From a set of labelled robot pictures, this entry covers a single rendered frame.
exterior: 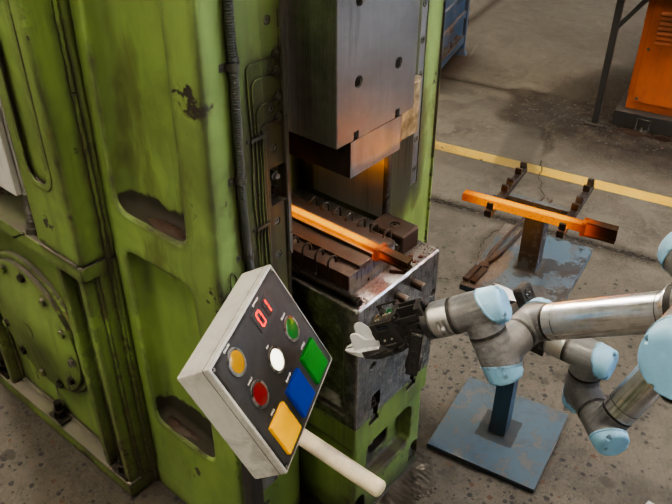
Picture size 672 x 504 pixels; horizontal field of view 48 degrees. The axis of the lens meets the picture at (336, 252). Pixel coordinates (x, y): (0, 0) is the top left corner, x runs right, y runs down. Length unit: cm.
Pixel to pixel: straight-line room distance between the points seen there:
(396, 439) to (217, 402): 130
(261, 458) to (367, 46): 89
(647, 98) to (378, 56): 370
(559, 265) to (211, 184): 123
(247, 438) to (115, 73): 91
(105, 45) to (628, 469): 220
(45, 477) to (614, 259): 272
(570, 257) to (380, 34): 110
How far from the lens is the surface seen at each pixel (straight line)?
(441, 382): 310
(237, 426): 148
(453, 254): 380
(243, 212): 174
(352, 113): 173
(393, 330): 152
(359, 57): 170
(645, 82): 528
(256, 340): 153
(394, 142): 191
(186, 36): 156
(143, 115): 187
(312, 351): 167
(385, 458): 261
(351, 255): 202
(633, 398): 174
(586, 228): 218
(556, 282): 240
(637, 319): 144
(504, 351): 150
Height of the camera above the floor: 216
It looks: 35 degrees down
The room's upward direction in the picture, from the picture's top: straight up
